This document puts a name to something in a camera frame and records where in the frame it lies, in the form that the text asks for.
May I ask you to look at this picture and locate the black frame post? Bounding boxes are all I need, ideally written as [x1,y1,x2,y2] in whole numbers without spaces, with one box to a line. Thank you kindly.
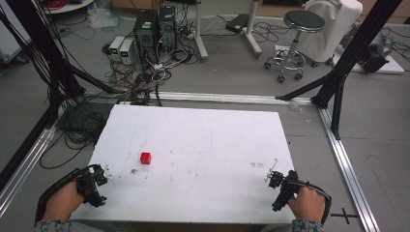
[310,0,404,109]
[4,0,85,99]

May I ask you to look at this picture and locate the white power supply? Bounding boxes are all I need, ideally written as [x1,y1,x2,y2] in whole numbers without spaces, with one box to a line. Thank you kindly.
[108,35,127,61]
[118,39,135,66]

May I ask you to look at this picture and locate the aluminium floor rail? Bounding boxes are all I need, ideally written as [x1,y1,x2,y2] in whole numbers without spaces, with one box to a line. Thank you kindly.
[316,106,382,232]
[82,89,314,106]
[0,126,58,218]

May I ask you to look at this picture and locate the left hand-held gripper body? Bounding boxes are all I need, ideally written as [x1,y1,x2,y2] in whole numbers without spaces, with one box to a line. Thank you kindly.
[75,173,107,208]

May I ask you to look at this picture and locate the white covered cabinet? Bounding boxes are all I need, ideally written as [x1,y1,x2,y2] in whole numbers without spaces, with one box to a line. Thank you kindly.
[295,0,365,64]

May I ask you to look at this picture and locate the white floor board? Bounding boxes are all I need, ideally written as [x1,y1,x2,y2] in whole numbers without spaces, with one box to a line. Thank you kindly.
[333,47,406,75]

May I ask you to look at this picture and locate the black flat case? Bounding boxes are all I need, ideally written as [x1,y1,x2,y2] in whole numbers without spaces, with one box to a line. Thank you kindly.
[224,13,250,35]

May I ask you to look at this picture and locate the clear plastic bag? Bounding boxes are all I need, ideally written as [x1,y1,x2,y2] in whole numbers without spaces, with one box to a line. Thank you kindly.
[87,7,124,31]

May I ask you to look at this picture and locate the person's left hand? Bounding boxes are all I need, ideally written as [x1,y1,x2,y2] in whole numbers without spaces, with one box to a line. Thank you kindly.
[43,182,87,222]

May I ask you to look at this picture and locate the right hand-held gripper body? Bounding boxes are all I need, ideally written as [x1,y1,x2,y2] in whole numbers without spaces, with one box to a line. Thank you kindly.
[271,169,302,213]

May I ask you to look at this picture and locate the white panel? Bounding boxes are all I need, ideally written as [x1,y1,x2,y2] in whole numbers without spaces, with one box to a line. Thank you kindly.
[0,12,32,65]

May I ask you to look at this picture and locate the black device on board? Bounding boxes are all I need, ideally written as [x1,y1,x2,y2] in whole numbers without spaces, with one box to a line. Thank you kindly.
[360,34,395,74]

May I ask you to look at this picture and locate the red coiled cable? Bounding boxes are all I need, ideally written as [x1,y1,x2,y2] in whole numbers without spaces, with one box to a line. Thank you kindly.
[43,0,68,11]

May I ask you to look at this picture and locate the black frame brace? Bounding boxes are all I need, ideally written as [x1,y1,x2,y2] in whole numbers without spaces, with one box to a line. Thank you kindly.
[331,74,348,141]
[275,74,337,102]

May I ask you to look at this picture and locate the person's right hand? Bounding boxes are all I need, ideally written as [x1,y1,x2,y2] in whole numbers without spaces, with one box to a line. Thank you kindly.
[287,186,327,224]

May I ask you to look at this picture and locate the round white table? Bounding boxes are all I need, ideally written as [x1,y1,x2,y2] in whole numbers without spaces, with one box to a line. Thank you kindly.
[41,0,97,15]

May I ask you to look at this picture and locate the tangle of floor cables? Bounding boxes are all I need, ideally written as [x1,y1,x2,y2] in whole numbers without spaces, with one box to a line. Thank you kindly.
[102,44,196,107]

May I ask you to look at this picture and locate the black loose floor cables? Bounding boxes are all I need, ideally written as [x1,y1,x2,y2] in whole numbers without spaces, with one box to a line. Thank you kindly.
[39,101,108,170]

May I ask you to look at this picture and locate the black frame beam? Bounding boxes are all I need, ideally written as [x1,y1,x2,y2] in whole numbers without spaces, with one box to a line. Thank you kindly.
[0,105,58,191]

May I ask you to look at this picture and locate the black round stool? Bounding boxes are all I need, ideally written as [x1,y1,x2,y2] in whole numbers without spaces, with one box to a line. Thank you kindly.
[263,9,327,84]

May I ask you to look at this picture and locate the white desk leg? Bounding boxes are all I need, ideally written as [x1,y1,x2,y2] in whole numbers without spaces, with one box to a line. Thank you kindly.
[192,0,210,63]
[243,0,264,60]

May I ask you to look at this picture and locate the black computer tower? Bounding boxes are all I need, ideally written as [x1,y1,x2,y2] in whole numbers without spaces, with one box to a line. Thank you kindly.
[157,5,178,60]
[132,9,160,64]

